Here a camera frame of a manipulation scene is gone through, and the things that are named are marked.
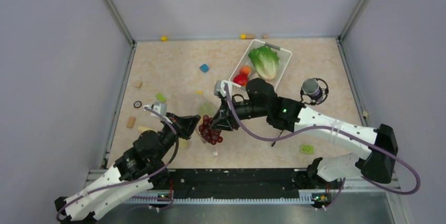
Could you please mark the small black ring wheel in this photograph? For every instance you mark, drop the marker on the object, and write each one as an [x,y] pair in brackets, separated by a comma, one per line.
[137,104]

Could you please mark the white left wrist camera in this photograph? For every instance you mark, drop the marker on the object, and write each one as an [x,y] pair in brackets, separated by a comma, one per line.
[156,109]

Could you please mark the peach fruit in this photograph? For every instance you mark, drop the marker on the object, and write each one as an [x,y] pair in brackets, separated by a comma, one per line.
[245,70]

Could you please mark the green lettuce leaf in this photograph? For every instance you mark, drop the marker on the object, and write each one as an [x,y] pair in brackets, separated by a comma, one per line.
[265,62]

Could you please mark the microphone on black tripod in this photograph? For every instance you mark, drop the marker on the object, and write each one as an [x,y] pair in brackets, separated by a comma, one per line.
[314,91]

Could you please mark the small wooden cube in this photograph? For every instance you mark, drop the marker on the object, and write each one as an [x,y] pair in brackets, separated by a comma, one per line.
[138,84]

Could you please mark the red apple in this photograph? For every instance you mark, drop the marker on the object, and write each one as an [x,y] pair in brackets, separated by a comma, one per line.
[241,80]

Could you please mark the wooden rectangular block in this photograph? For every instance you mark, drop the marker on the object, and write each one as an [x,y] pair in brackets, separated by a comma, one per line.
[130,122]

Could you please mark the light green lego brick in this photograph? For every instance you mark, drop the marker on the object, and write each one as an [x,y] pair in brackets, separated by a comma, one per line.
[307,149]

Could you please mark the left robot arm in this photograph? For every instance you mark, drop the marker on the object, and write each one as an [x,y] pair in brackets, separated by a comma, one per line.
[140,168]

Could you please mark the yellow and wood peg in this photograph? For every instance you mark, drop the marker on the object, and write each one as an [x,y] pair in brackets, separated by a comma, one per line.
[247,36]

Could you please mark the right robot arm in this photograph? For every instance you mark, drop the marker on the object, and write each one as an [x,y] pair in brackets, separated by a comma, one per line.
[371,150]

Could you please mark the green lime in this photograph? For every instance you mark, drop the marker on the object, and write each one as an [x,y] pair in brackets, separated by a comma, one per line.
[206,108]

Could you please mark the white perforated plastic basket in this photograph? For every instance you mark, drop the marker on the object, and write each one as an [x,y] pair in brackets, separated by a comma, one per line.
[284,59]

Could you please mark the blue block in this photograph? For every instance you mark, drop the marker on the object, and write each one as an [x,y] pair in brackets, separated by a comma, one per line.
[204,68]

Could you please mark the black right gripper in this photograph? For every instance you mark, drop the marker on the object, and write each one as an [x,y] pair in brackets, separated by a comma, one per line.
[225,119]

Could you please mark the green toy block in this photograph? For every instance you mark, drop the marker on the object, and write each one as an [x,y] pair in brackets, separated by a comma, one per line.
[160,97]

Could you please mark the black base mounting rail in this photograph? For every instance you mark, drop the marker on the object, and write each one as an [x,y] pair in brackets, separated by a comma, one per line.
[241,184]

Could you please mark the clear zip top bag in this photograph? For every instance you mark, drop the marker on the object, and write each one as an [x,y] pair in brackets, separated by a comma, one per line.
[198,104]

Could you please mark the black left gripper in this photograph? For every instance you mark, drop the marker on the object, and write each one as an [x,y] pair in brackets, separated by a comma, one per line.
[185,125]

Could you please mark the dark red grape bunch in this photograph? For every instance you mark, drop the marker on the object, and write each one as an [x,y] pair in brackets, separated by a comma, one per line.
[208,135]

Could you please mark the cream cylinder block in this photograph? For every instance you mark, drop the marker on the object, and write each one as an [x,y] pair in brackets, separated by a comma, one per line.
[183,144]

